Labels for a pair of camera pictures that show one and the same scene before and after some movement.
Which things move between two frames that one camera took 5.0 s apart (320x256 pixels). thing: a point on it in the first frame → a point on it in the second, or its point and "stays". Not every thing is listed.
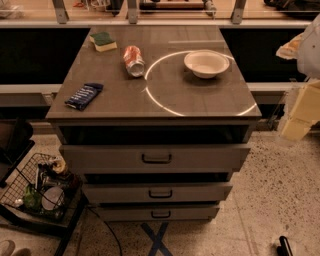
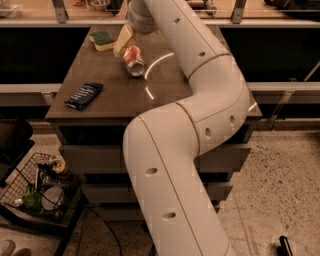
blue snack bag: [84, 95] stays
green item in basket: [32, 198] stays
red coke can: [134, 61] stays
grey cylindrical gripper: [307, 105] → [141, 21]
